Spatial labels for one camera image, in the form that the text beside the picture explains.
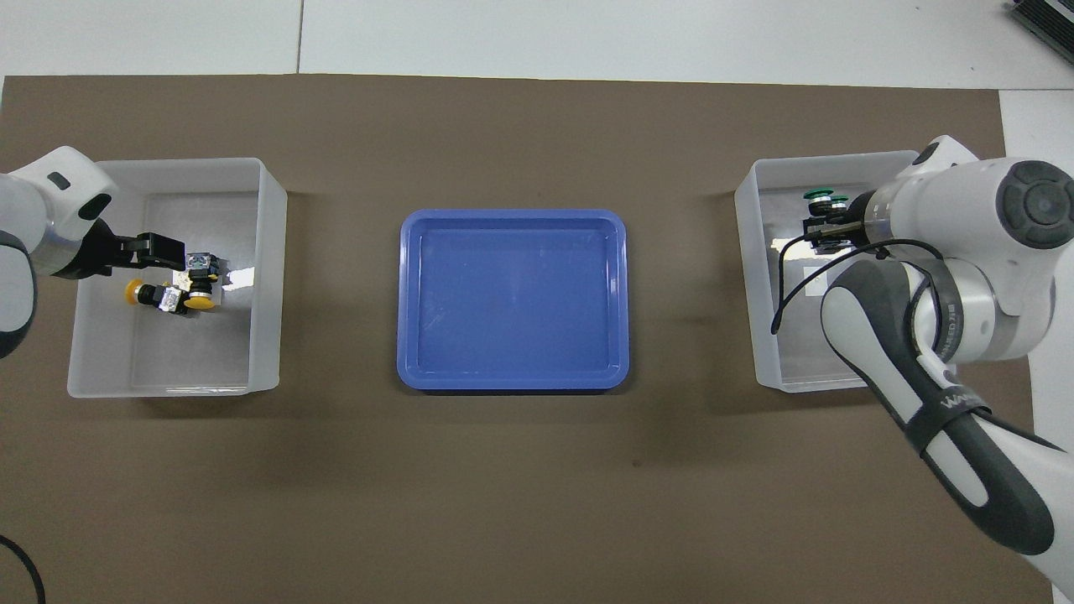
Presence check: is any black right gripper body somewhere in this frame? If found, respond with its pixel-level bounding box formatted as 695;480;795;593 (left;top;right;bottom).
846;192;878;247

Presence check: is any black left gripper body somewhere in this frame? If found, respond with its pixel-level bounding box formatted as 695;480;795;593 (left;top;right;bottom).
77;218;142;278

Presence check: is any yellow push button switch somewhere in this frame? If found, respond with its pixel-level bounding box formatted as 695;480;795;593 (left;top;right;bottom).
123;280;189;316
184;251;222;312

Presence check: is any translucent white plastic box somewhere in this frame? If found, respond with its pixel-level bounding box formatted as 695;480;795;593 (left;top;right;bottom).
735;151;957;393
67;158;289;398

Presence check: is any dark grey ribbed device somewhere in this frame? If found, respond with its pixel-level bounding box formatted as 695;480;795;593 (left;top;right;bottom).
1007;0;1074;56

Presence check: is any blue plastic tray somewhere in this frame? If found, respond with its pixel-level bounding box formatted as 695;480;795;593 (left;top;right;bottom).
397;208;630;392

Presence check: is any brown paper table mat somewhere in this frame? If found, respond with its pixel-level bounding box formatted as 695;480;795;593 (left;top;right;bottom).
0;74;1055;604

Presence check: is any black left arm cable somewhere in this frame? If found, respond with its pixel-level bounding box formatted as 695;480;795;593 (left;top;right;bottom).
0;534;45;604

